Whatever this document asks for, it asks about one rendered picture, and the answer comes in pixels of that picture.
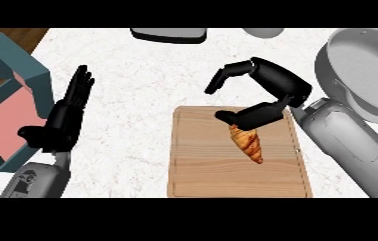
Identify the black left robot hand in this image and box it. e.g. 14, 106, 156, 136
17, 64, 97, 154

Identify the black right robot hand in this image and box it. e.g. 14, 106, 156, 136
204, 56, 315, 131

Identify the golden brown croissant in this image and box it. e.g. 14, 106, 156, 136
229, 123, 265, 165

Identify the pale wooden cutting board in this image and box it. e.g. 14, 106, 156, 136
166, 105, 315, 199

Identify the teal and pink chair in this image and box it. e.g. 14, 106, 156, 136
0, 31, 57, 173

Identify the grey round bowl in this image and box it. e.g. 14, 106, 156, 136
241, 28, 287, 39

